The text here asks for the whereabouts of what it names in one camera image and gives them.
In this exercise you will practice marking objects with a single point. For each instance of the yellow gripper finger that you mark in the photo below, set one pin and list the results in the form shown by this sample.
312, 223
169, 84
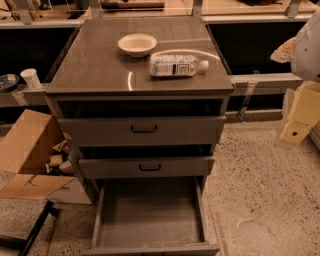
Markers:
304, 114
283, 53

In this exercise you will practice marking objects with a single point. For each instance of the grey drawer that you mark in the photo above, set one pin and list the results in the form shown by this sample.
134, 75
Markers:
150, 217
146, 167
143, 131

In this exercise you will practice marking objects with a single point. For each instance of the white paper cup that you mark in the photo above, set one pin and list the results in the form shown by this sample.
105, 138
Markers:
31, 78

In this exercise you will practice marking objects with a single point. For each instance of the grey drawer cabinet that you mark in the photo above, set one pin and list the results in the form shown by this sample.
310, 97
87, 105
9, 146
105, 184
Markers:
97, 79

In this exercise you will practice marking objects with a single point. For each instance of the dark round dish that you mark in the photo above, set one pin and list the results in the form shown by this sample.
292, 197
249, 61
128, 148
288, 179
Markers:
8, 82

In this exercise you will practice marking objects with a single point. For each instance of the white ceramic bowl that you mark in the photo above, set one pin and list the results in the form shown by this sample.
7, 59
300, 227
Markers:
137, 45

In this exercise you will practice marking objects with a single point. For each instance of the grey middle drawer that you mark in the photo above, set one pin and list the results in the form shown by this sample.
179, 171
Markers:
146, 167

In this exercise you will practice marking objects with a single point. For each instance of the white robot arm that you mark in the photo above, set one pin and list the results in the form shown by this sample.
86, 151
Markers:
303, 54

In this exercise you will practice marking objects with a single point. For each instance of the open cardboard box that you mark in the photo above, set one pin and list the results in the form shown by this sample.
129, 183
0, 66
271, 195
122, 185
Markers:
25, 152

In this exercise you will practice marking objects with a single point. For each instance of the grey top drawer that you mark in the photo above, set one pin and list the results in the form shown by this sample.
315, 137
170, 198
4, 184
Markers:
143, 131

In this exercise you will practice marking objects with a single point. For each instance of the clear blue plastic bottle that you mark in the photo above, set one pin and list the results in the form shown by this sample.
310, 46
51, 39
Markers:
176, 65

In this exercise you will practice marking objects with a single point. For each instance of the grey bottom drawer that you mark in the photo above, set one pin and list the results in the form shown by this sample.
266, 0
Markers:
150, 217

